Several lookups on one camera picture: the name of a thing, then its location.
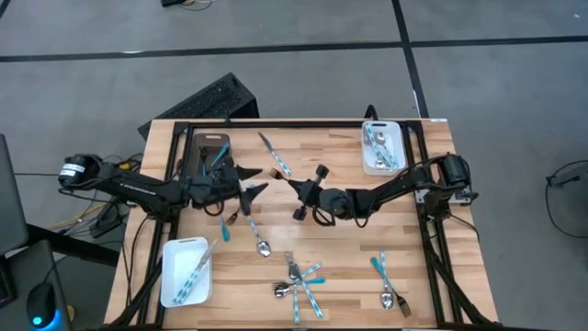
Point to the black computer mouse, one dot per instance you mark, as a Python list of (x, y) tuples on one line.
[(40, 303)]

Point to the black stand beam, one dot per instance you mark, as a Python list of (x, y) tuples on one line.
[(73, 243)]

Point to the white plastic bin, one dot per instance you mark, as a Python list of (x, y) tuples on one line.
[(177, 262), (397, 147)]

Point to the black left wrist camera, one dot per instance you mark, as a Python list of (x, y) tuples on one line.
[(225, 180)]

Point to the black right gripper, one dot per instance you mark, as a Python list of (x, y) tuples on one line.
[(313, 195)]

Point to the black power strip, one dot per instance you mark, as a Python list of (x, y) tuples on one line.
[(105, 220)]

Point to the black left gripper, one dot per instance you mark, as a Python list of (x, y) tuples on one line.
[(206, 190)]

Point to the black table frame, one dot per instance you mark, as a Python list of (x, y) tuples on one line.
[(298, 124)]

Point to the dark grey plastic bin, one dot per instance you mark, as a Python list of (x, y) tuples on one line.
[(209, 140)]

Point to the grey monitor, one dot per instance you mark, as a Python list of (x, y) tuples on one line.
[(11, 197)]

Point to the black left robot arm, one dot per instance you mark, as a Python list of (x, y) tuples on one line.
[(138, 188)]

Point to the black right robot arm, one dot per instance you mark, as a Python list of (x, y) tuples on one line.
[(390, 188)]

